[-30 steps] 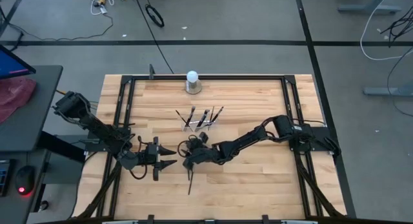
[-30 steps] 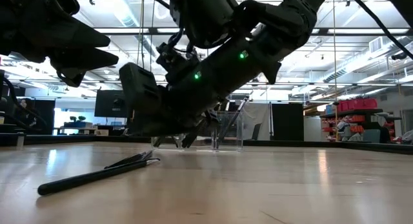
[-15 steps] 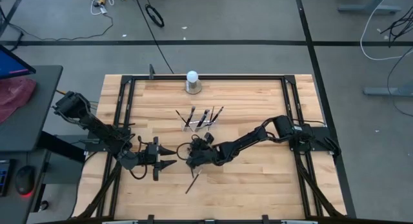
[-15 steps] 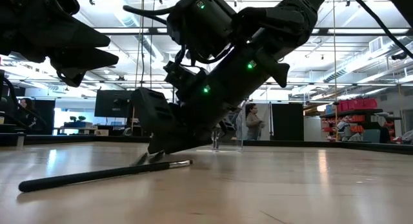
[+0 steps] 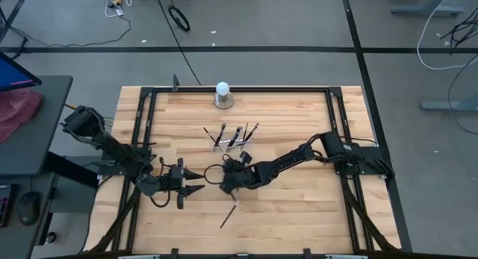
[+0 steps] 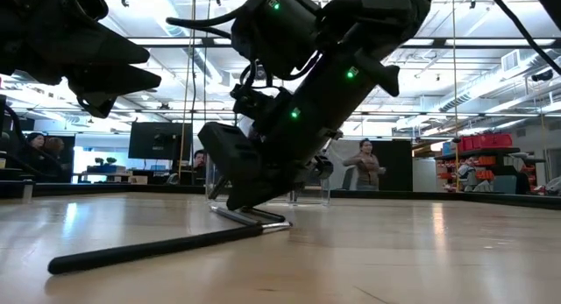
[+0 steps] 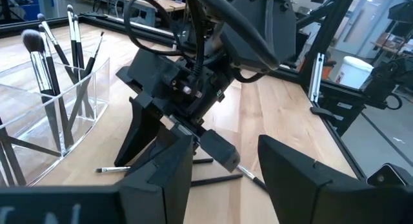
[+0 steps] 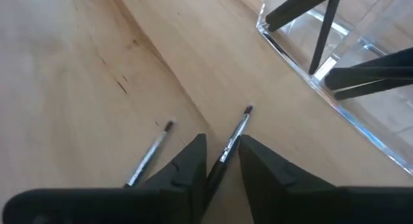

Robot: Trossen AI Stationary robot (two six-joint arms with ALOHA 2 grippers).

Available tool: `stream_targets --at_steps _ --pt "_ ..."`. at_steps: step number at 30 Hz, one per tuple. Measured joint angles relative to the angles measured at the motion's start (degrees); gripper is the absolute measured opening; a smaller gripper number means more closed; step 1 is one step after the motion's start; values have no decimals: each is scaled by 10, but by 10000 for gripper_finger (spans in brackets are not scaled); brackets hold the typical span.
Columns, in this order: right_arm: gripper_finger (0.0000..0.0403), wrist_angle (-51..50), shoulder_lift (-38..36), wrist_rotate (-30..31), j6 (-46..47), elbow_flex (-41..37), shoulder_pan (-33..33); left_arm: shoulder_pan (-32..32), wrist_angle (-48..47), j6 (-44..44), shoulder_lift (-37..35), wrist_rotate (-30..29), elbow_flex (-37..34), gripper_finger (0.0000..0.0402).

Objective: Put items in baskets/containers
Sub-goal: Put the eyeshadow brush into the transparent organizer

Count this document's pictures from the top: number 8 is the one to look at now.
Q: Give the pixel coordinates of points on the thin black pencil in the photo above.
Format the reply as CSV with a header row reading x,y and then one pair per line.
x,y
234,140
324,33

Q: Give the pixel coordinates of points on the thick black pen foreground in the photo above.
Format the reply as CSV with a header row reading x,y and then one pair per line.
x,y
371,72

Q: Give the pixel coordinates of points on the long silver-ferrule makeup brush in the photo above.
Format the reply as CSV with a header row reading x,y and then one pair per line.
x,y
371,90

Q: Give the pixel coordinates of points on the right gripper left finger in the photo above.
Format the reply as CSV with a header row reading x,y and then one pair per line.
x,y
184,185

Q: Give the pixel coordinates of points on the short black pencil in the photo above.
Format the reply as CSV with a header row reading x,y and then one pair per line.
x,y
148,156

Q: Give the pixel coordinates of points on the clear acrylic organizer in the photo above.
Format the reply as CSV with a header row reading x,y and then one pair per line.
x,y
371,114

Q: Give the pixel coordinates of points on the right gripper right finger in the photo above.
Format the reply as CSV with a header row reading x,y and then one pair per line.
x,y
284,191

